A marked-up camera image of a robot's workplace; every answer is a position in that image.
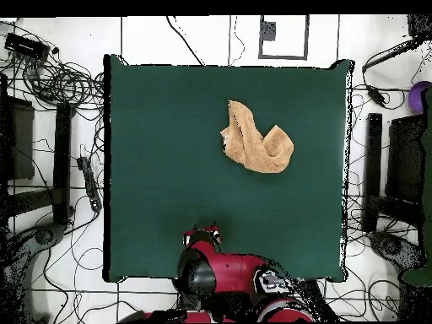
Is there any tan terry towel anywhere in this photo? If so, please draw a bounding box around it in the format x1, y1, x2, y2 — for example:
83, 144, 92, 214
219, 100, 295, 175

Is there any dark green table cloth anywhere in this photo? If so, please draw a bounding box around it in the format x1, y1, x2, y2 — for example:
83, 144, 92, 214
102, 53, 355, 284

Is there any black power strip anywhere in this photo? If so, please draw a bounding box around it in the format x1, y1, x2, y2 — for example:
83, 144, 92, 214
76, 155, 103, 213

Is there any grey tripod base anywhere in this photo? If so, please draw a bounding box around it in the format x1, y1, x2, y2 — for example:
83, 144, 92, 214
367, 230, 424, 271
0, 222, 67, 324

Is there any small grey box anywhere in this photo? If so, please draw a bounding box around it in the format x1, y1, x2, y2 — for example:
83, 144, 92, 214
260, 20, 277, 41

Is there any black power adapter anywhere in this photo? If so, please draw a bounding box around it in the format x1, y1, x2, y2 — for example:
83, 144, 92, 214
365, 84, 387, 107

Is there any dark green object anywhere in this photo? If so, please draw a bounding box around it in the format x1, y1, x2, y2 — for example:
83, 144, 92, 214
401, 87, 432, 288

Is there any purple ball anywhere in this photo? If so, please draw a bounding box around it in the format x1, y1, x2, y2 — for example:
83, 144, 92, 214
407, 80, 432, 115

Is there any black rod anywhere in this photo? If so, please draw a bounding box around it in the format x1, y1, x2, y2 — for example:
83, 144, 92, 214
361, 36, 426, 73

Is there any black corner box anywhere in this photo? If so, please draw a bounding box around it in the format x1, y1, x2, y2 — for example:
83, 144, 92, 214
407, 13, 432, 38

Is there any black stand frame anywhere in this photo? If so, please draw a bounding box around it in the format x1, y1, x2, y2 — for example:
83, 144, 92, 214
0, 72, 77, 230
361, 112, 427, 234

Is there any grey square floor frame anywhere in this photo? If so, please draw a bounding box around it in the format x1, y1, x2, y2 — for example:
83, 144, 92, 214
258, 14, 310, 61

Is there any long black cable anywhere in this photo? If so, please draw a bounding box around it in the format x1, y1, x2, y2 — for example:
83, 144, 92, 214
165, 15, 206, 67

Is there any tangle of black cables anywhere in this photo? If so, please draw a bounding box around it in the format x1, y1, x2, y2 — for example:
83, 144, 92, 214
0, 19, 105, 114

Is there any black network switch box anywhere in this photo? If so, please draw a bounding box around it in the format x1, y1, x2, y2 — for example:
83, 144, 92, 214
3, 31, 51, 62

